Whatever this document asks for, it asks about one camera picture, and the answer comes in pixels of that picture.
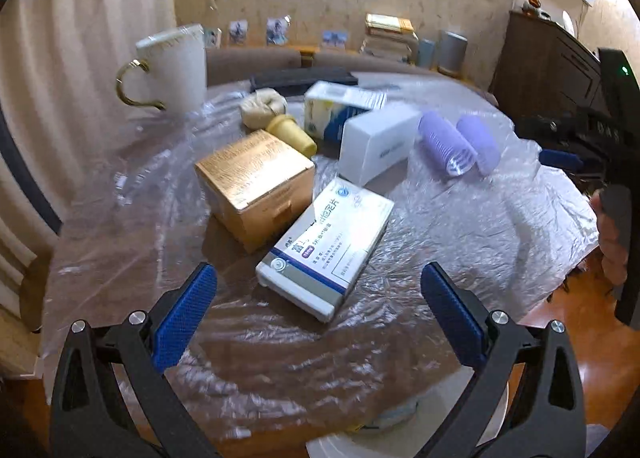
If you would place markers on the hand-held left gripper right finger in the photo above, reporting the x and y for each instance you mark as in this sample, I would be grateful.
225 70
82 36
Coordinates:
452 318

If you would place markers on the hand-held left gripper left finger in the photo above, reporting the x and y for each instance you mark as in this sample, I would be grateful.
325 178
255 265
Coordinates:
185 318

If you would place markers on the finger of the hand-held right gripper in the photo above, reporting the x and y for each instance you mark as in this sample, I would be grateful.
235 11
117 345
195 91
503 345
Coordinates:
555 128
560 159

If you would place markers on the purple hair roller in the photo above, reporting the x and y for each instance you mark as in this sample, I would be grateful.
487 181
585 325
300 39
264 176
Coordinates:
445 145
485 143

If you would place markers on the white blue-striped medicine box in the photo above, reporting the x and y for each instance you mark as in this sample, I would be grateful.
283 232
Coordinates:
325 248

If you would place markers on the gold cardboard box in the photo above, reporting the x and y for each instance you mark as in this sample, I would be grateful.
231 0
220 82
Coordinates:
250 183

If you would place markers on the plain white box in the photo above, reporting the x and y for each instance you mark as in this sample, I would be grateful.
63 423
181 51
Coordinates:
380 143

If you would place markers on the yellow plastic cup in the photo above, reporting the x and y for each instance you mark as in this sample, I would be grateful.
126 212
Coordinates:
292 135

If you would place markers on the white blue yellow box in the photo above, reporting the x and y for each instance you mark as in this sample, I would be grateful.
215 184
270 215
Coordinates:
330 113

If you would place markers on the person's right hand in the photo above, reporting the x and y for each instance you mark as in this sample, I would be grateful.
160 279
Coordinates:
611 258

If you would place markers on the dark wooden cabinet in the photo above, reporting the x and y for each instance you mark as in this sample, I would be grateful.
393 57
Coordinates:
545 68

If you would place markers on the clear plastic table cover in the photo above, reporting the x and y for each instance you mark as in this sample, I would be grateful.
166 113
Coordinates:
450 238

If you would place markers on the small figurine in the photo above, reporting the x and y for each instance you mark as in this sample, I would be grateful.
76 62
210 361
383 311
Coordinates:
535 7

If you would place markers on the large grey canister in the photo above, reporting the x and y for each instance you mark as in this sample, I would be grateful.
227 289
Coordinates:
452 53

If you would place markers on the small grey canister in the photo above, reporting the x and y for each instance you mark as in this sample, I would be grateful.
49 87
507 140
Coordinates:
426 53

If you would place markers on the stack of books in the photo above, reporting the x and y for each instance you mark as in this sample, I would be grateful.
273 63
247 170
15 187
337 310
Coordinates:
390 38

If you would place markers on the small standing photo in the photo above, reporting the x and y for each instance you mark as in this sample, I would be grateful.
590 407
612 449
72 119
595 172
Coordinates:
212 38
238 32
277 31
334 39

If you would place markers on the black flat device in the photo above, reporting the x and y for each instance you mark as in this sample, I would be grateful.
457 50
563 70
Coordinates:
300 78

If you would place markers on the beige curtain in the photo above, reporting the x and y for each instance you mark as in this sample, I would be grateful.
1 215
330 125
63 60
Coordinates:
85 63

